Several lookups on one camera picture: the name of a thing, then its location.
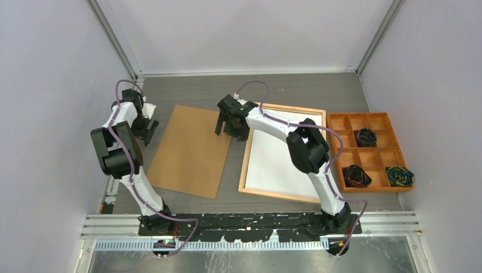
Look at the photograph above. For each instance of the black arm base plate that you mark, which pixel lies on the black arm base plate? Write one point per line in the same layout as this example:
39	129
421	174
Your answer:
245	227

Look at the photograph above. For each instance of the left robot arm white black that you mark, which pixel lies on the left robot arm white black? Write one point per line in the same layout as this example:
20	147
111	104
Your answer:
119	155

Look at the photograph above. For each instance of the aluminium front rail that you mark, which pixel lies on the aluminium front rail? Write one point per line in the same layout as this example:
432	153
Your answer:
373	224

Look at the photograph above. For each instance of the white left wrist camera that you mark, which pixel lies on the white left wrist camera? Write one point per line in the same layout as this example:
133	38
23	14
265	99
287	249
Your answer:
148	110

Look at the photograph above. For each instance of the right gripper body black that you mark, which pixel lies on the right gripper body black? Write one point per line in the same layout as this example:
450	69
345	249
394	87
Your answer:
230	129

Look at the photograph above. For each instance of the aluminium rail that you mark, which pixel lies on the aluminium rail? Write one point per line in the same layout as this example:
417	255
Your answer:
124	89
373	224

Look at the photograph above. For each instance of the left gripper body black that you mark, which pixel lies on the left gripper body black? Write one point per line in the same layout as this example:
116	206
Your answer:
139	127

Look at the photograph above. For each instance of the light wooden picture frame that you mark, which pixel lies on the light wooden picture frame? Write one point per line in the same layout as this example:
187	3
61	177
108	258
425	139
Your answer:
267	170

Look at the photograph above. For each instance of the aluminium left side rail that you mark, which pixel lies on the aluminium left side rail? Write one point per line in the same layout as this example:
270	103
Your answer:
124	89

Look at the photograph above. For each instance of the glossy colour photo print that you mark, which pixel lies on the glossy colour photo print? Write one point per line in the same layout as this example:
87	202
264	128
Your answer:
268	168

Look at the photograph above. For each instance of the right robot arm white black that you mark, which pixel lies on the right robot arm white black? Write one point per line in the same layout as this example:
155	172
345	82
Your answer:
308	151

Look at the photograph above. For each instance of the black red rolled tie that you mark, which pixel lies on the black red rolled tie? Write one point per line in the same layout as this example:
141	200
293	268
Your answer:
355	176

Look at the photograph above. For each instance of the brown fibreboard backing board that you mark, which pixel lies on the brown fibreboard backing board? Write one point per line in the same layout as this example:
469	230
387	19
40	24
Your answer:
191	157

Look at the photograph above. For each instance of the orange compartment tray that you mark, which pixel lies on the orange compartment tray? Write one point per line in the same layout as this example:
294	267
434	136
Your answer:
374	160

